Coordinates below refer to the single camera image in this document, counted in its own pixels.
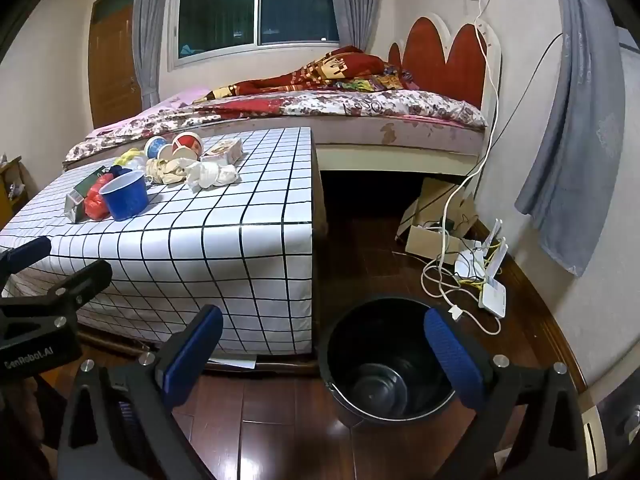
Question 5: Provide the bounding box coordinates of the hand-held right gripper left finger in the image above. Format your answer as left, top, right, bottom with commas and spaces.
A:
57, 304, 224, 480

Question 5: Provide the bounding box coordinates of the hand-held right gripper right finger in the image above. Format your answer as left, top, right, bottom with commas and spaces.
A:
424, 307, 588, 480

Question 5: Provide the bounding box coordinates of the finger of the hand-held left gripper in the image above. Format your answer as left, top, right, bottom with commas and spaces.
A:
42, 259, 113, 328
0, 236, 52, 293

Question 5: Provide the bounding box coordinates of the black plastic bin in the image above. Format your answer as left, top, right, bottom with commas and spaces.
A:
317, 296, 458, 431

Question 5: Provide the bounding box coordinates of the red plastic bag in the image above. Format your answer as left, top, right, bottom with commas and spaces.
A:
83, 174, 113, 221

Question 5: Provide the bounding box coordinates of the green carton box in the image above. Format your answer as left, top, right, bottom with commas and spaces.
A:
64, 165, 111, 224

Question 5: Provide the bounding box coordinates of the blue plastic cup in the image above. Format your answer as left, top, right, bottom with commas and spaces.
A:
98, 170, 149, 222

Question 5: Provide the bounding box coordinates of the yellow plastic bag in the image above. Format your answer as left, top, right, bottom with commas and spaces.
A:
114, 147, 148, 168

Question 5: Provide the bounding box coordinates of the beige cloth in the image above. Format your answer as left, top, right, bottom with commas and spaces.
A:
146, 156, 193, 186

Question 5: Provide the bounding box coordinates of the blue paper cup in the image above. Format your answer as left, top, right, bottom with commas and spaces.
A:
145, 136, 173, 161

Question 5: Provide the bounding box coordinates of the white tissue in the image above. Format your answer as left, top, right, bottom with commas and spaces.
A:
185, 157, 240, 192

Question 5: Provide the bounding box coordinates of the red paper cup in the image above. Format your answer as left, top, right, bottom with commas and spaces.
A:
171, 131, 203, 161

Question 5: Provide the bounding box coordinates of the beige printed snack box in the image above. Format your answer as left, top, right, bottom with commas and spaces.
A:
201, 138, 244, 166

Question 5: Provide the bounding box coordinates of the wooden cabinet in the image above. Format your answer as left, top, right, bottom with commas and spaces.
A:
0, 155, 28, 231

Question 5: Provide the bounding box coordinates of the white flat modem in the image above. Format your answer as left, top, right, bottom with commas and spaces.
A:
477, 280, 507, 318

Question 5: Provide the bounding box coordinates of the white router with antennas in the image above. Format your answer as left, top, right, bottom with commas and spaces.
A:
455, 219, 508, 281

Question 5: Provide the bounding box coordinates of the white checked tablecloth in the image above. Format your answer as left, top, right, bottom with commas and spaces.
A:
0, 127, 328, 361

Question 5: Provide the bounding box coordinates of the cardboard box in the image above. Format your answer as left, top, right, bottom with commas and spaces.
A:
396, 176, 481, 261

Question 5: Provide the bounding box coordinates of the pink sheet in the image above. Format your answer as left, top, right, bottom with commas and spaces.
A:
85, 87, 211, 138

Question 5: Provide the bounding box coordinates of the wooden door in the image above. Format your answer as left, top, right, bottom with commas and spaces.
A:
87, 0, 143, 131

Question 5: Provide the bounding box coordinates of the bed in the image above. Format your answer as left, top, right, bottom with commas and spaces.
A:
62, 87, 488, 186

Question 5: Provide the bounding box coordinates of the grey patterned curtain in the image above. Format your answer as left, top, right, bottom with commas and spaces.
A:
515, 0, 626, 278

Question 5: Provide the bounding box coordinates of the floral quilt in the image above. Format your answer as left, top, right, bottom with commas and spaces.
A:
65, 87, 488, 163

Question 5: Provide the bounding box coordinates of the red scalloped headboard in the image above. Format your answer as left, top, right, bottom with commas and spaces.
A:
387, 15, 502, 196

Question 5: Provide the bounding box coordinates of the red printed blanket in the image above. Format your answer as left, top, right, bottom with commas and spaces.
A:
200, 46, 413, 103

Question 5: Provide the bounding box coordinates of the large sliding window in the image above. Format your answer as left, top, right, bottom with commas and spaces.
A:
167, 0, 351, 71

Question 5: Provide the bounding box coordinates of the long white cable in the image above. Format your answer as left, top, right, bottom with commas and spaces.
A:
421, 0, 502, 336

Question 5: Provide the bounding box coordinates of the black cable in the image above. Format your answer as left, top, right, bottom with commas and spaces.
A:
400, 34, 565, 231

